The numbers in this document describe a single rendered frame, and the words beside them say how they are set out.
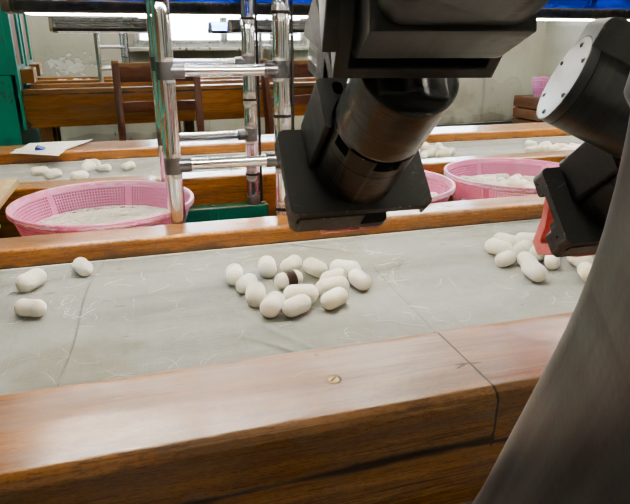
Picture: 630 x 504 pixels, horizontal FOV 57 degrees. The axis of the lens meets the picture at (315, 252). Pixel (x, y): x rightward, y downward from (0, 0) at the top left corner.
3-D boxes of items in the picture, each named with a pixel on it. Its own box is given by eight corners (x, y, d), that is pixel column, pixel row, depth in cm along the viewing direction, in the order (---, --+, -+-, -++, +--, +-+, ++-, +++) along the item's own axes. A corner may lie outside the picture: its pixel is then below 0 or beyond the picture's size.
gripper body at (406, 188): (271, 144, 42) (290, 78, 35) (403, 138, 45) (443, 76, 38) (286, 227, 40) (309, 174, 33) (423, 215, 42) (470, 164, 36)
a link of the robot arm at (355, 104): (327, 73, 37) (357, -11, 31) (411, 82, 38) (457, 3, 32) (333, 168, 35) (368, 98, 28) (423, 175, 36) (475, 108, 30)
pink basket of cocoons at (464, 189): (623, 236, 102) (633, 182, 99) (488, 250, 95) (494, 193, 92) (529, 198, 126) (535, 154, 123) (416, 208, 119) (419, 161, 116)
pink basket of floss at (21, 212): (232, 249, 96) (229, 192, 92) (99, 309, 74) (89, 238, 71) (119, 224, 109) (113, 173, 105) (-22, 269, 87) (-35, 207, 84)
